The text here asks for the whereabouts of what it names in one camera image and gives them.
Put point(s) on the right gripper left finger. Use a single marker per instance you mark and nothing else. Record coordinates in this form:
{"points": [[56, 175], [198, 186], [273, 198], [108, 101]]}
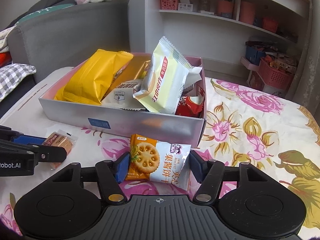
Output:
{"points": [[121, 166]]}

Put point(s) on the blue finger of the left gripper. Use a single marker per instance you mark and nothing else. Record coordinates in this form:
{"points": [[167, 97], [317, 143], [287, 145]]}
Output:
{"points": [[28, 139], [36, 153]]}

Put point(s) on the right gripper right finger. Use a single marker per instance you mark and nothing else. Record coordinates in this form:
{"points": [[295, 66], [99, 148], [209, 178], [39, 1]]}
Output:
{"points": [[198, 166]]}

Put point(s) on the small beige biscuit pack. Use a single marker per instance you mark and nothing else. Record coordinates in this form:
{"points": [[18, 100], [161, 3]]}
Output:
{"points": [[62, 139]]}

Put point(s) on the orange jam biscuit pack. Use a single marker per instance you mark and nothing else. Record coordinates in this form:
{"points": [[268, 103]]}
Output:
{"points": [[159, 161]]}

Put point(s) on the red candy pack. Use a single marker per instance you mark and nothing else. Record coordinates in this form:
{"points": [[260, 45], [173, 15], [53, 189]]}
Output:
{"points": [[191, 104]]}

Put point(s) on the yellow snack pack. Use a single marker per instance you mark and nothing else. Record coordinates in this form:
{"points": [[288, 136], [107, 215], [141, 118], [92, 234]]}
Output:
{"points": [[90, 83], [132, 71]]}

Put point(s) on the pale yellow cake pack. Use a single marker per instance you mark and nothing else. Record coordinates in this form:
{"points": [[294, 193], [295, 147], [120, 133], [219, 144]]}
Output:
{"points": [[164, 82]]}

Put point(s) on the white snack pack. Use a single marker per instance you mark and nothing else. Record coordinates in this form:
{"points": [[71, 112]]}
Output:
{"points": [[122, 97], [193, 76]]}

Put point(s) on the pink snack box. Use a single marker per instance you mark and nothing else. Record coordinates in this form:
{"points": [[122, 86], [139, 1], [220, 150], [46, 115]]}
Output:
{"points": [[121, 114]]}

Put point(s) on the floral tablecloth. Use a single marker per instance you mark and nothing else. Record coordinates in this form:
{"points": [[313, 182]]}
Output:
{"points": [[277, 136]]}

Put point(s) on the checkered grey pillow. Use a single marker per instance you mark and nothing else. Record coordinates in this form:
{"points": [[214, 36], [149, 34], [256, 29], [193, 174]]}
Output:
{"points": [[12, 75]]}

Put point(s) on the yellow snack pack in box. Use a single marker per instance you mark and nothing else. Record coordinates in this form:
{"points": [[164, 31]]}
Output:
{"points": [[132, 71]]}

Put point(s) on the grey sofa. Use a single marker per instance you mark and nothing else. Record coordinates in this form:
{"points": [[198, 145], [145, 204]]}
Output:
{"points": [[63, 38]]}

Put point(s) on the pink plastic basket floor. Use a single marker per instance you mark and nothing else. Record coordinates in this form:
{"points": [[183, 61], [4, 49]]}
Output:
{"points": [[273, 77]]}

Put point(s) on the blue storage box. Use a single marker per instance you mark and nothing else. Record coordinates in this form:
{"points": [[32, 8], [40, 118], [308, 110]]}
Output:
{"points": [[254, 54]]}

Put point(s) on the teal cushion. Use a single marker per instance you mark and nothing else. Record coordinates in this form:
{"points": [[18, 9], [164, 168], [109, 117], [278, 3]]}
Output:
{"points": [[43, 11]]}

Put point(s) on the white bookshelf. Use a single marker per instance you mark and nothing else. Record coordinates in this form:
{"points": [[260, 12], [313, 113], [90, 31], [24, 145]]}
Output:
{"points": [[221, 42]]}

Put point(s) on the red shelf basket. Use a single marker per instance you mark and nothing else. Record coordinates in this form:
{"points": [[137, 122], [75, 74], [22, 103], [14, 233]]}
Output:
{"points": [[269, 24]]}

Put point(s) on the coral pen cup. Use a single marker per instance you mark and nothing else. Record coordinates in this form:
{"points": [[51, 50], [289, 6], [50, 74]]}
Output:
{"points": [[225, 8]]}

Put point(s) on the white labelled box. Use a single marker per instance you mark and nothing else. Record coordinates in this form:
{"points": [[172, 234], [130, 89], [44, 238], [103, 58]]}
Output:
{"points": [[185, 7]]}

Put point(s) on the coral cylinder cup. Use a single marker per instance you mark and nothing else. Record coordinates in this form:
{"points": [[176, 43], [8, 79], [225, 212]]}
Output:
{"points": [[247, 12]]}

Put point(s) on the small pink shelf basket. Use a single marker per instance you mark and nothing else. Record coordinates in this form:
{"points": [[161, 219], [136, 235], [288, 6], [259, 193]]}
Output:
{"points": [[169, 4]]}

